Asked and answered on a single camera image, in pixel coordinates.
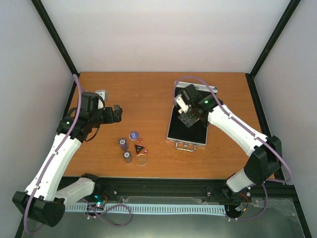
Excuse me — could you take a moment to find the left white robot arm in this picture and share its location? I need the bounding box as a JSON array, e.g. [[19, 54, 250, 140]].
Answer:
[[12, 105, 122, 227]]

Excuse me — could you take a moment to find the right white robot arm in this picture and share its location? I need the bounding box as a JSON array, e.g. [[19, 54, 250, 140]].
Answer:
[[174, 95, 281, 193]]

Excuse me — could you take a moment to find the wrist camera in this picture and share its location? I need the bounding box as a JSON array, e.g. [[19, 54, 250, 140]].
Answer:
[[95, 89, 108, 109], [182, 84, 201, 104]]

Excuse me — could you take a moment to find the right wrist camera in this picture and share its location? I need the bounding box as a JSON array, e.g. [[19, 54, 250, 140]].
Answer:
[[182, 84, 201, 104]]

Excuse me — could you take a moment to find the purple chip stack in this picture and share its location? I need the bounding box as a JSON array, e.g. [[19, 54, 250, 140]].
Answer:
[[123, 151, 133, 163], [119, 138, 129, 152]]

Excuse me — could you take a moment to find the blue small blind button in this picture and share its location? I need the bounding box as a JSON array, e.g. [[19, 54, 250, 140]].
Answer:
[[129, 131, 139, 140]]

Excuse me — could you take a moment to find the aluminium poker case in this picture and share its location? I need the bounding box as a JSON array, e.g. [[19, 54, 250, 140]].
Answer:
[[166, 82, 218, 152]]

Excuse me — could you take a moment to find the left green lit circuit board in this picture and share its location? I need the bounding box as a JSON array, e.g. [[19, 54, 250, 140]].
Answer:
[[88, 191, 108, 211]]

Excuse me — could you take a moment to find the black red triangular button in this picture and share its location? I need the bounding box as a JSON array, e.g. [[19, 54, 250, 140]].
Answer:
[[134, 144, 146, 155]]

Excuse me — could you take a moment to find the black aluminium frame rail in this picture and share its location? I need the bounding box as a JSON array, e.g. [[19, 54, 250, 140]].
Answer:
[[59, 176, 297, 206]]

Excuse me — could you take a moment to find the lower purple chip stack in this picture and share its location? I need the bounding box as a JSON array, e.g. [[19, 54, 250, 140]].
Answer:
[[123, 151, 133, 163]]

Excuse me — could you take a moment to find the red playing card deck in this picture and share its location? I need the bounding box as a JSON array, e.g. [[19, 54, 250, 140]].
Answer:
[[173, 94, 189, 115]]

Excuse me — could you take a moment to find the clear round dealer button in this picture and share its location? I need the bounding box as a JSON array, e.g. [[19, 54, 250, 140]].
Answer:
[[135, 154, 148, 166]]

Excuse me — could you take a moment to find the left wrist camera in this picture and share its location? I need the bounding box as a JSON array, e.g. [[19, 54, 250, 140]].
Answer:
[[95, 89, 108, 109]]

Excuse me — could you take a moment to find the upper purple chip stack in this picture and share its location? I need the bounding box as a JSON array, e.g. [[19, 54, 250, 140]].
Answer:
[[119, 138, 129, 152]]

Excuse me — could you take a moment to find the light blue slotted cable duct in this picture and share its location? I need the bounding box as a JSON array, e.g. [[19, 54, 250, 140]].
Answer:
[[64, 202, 226, 216]]

